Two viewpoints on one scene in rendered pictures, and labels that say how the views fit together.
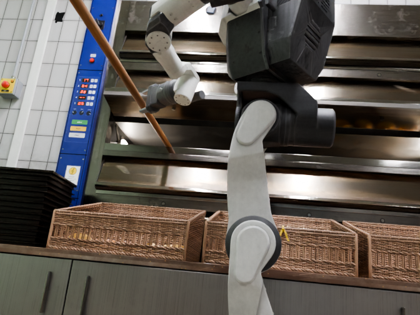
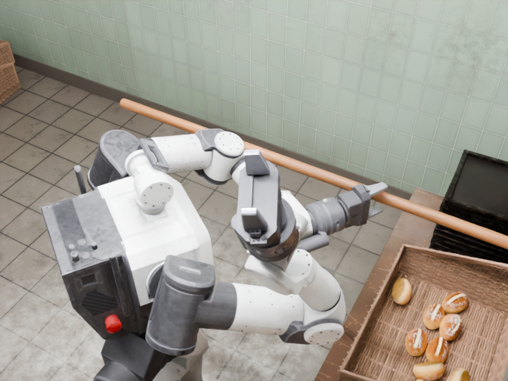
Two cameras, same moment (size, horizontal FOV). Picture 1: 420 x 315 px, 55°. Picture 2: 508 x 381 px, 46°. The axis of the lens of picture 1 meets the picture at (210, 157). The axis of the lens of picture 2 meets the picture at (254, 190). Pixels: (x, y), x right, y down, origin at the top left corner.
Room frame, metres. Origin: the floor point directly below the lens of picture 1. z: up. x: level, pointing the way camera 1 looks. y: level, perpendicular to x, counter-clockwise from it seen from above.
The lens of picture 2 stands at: (1.63, -0.84, 2.28)
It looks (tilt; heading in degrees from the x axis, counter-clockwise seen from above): 44 degrees down; 112
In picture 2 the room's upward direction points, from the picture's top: straight up
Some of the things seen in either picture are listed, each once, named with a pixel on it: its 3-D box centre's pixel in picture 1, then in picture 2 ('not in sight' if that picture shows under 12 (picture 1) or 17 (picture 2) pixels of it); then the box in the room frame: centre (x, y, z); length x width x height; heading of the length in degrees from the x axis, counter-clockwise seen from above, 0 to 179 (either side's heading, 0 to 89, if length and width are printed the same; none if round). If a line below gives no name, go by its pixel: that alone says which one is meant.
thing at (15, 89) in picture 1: (10, 88); not in sight; (2.11, 1.18, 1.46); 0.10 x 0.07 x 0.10; 83
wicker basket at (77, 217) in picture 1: (135, 227); (447, 336); (1.79, 0.30, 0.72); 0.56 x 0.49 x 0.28; 83
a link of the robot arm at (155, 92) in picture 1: (161, 95); (342, 210); (1.44, 0.21, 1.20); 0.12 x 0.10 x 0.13; 47
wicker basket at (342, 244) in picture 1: (275, 237); not in sight; (1.69, -0.31, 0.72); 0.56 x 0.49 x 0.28; 83
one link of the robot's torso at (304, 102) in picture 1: (283, 117); (146, 342); (1.09, -0.20, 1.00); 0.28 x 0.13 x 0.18; 82
